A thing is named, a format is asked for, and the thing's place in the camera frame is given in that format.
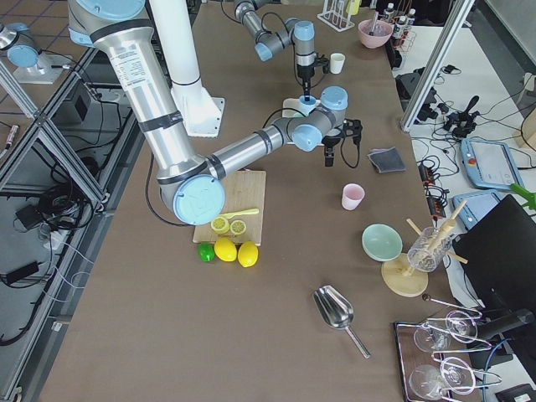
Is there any white wire rack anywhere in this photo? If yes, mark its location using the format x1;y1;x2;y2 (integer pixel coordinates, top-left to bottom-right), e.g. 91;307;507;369
317;0;355;32

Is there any metal scoop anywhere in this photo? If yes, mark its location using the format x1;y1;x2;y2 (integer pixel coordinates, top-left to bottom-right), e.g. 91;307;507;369
313;285;371;359

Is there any blue cup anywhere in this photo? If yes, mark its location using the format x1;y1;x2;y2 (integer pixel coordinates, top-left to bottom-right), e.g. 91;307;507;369
296;95;320;117

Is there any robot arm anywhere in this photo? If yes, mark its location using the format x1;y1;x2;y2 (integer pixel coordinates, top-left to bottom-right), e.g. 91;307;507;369
234;0;317;101
68;1;348;225

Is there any green bowl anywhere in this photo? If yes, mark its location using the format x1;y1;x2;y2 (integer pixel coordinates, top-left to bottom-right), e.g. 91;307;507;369
362;224;403;262

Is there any clear glass mug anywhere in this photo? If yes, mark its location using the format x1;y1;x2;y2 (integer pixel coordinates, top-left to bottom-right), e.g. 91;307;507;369
407;227;453;272

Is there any aluminium frame post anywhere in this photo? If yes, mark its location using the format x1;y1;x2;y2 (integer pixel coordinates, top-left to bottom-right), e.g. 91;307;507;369
400;0;475;133

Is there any wooden cup tree stand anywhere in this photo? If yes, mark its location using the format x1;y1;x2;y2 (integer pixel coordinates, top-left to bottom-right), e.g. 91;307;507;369
381;201;468;297

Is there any wine glass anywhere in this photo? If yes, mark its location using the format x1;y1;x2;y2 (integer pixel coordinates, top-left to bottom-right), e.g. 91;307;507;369
413;322;451;353
446;310;477;343
409;364;444;400
440;357;476;394

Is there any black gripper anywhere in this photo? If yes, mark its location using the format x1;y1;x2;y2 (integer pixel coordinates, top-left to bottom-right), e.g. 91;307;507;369
322;134;342;167
296;64;315;100

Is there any grey folded cloth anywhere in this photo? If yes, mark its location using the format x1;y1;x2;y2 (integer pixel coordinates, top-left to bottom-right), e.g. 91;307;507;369
368;147;406;173

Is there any beige rabbit tray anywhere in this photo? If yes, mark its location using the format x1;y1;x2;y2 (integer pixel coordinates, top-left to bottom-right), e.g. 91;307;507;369
282;98;336;152

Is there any white pedestal column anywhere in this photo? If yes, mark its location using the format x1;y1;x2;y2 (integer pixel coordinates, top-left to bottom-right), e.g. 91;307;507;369
150;0;224;138

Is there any wooden cutting board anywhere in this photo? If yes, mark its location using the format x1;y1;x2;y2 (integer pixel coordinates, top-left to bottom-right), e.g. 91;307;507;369
193;171;266;246

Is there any metal muddler in bowl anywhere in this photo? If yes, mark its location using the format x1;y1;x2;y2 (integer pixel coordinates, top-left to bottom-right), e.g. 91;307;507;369
368;11;379;36

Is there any pink cup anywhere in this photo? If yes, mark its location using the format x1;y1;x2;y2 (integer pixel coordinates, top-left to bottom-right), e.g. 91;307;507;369
341;183;365;210

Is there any blue teach pendant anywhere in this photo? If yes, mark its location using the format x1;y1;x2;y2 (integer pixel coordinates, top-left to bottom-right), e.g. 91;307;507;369
451;189;503;230
460;138;524;190

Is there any yellow cup on rack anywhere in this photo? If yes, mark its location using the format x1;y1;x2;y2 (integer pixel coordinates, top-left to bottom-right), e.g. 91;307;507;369
346;0;361;16

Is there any black monitor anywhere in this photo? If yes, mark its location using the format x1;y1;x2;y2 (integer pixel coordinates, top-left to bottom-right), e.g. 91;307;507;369
454;195;535;312

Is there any green lime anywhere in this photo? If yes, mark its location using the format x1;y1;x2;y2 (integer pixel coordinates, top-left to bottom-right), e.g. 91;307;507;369
197;243;215;262

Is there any cream cup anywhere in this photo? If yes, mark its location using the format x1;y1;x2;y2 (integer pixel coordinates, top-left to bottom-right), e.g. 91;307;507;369
329;53;346;75

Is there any yellow plastic knife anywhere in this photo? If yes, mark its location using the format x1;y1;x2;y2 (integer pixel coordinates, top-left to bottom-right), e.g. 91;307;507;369
219;208;260;219

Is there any pink bowl with ice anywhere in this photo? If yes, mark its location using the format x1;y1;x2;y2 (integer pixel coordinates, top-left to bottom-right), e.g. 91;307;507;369
358;19;394;49

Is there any yellow lemon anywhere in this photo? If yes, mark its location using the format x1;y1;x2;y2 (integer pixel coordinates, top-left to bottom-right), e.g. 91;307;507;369
214;238;238;262
238;241;259;268

